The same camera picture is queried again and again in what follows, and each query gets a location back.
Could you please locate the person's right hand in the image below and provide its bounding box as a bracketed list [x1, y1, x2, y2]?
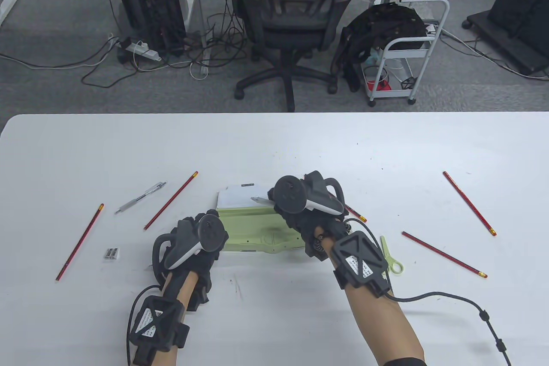
[268, 188, 348, 259]

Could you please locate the person's left hand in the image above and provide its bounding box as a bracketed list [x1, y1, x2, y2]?
[157, 209, 224, 312]

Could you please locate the green panda pencil case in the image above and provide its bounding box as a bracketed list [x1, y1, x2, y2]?
[216, 185, 309, 254]

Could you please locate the person's left forearm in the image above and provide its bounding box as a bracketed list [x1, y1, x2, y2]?
[133, 274, 200, 366]

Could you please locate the person's right forearm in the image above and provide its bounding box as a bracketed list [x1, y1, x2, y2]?
[322, 237, 427, 366]

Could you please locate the grey motion controller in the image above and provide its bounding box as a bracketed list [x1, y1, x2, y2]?
[269, 171, 346, 215]
[153, 215, 229, 270]

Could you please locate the black sleeve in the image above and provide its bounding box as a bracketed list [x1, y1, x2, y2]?
[383, 357, 428, 366]

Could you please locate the white rolling cart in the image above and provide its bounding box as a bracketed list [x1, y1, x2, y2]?
[367, 0, 451, 107]

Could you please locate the black mesh office chair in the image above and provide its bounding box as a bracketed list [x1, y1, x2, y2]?
[229, 0, 356, 112]

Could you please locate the black backpack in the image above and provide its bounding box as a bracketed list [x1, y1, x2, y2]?
[332, 3, 428, 93]

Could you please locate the white power strip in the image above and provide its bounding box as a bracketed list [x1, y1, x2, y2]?
[118, 38, 163, 63]

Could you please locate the black wheeled stand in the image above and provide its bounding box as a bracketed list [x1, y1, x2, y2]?
[462, 0, 549, 77]

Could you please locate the white table foot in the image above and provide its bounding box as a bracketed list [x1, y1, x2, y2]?
[0, 0, 19, 27]

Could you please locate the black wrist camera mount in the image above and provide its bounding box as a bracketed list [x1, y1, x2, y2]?
[128, 295, 190, 366]
[330, 231, 392, 298]

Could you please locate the green plastic loop-handled tool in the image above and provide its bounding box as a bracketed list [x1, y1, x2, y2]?
[380, 235, 405, 275]

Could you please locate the tangle of floor cables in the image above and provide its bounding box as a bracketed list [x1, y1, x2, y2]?
[0, 8, 256, 88]

